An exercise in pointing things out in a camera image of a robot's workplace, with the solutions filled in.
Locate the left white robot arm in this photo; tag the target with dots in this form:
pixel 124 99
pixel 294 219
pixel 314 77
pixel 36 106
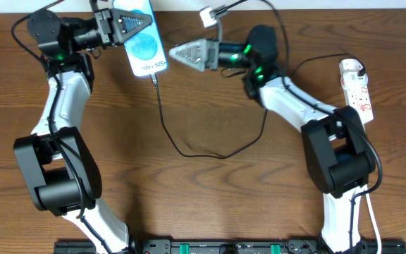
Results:
pixel 60 172

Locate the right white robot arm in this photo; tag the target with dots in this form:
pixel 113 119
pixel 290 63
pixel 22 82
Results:
pixel 338 154

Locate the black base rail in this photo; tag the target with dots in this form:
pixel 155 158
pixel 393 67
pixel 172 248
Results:
pixel 294 245

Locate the white power strip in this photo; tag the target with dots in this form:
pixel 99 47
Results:
pixel 354 81

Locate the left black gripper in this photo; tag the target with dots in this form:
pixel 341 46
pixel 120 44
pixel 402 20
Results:
pixel 104 27

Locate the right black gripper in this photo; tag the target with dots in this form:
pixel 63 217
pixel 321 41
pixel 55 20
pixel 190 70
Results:
pixel 212 55

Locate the blue Galaxy smartphone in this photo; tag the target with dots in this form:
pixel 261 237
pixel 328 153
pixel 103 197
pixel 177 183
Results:
pixel 145 50

